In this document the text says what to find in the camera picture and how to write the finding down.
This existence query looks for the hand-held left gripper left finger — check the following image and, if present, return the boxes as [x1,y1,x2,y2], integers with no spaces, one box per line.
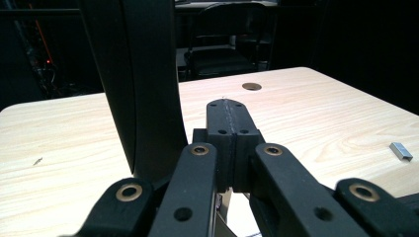
[192,98,236,194]

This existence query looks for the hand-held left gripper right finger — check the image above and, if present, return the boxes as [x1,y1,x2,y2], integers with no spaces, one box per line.
[225,98,266,193]

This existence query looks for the black stapler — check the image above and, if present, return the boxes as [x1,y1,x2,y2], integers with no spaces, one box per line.
[78,0,189,186]

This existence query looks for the silver staple strip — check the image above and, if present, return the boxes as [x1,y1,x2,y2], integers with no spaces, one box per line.
[388,141,414,162]

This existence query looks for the round table grommet hole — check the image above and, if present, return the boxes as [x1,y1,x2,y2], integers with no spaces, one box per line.
[241,82,263,92]

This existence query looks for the black chair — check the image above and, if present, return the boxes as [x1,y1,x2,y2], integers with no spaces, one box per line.
[183,2,275,81]

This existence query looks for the white standing desk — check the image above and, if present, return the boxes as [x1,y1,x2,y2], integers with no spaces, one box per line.
[174,0,280,10]

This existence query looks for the dark equipment with red light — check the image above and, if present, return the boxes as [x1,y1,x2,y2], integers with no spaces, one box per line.
[19,3,70,97]

